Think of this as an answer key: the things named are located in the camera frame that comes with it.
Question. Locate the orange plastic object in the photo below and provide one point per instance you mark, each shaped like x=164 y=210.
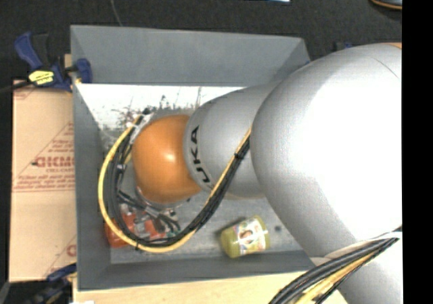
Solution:
x=114 y=238

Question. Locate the yellow-green jar with picture label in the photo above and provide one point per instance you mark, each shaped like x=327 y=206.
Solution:
x=245 y=236

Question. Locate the brown cardboard board, red print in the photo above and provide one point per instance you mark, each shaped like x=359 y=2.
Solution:
x=40 y=194

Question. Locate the grey metal bin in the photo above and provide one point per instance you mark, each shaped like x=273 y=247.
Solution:
x=176 y=59

